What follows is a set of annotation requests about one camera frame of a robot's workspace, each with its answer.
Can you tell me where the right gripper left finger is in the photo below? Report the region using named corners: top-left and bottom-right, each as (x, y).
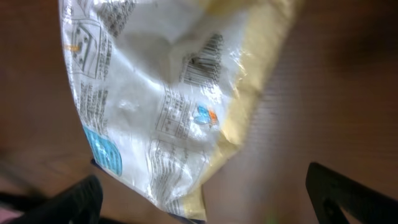
top-left (6, 175), bottom-right (103, 224)

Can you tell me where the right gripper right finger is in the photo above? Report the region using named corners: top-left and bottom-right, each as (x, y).
top-left (305, 162), bottom-right (397, 223)

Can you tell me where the yellow snack bag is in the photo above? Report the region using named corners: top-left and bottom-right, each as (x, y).
top-left (58, 0), bottom-right (302, 222)

